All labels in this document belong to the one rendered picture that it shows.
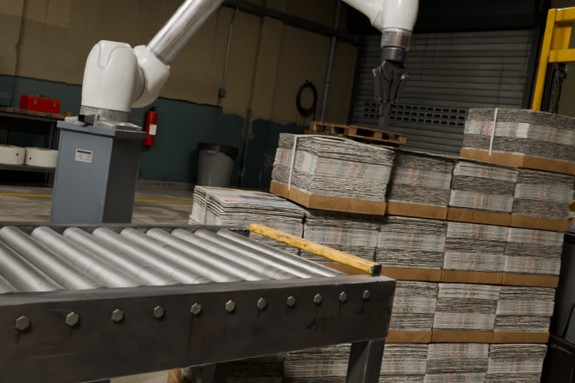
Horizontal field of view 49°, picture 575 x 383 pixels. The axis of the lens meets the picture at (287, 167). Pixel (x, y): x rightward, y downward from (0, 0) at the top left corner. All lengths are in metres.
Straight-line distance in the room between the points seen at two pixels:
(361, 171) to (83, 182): 0.89
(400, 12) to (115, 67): 0.89
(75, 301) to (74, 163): 1.18
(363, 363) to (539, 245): 1.50
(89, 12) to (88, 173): 6.90
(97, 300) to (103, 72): 1.21
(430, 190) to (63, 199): 1.25
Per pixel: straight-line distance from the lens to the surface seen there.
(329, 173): 2.06
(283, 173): 2.27
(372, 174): 2.15
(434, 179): 2.34
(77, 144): 2.05
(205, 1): 2.22
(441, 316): 2.47
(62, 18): 8.72
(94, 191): 2.02
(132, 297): 0.95
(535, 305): 2.76
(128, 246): 1.31
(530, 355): 2.82
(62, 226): 1.43
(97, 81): 2.04
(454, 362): 2.58
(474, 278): 2.52
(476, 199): 2.45
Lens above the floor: 1.06
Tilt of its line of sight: 3 degrees down
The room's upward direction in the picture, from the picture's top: 8 degrees clockwise
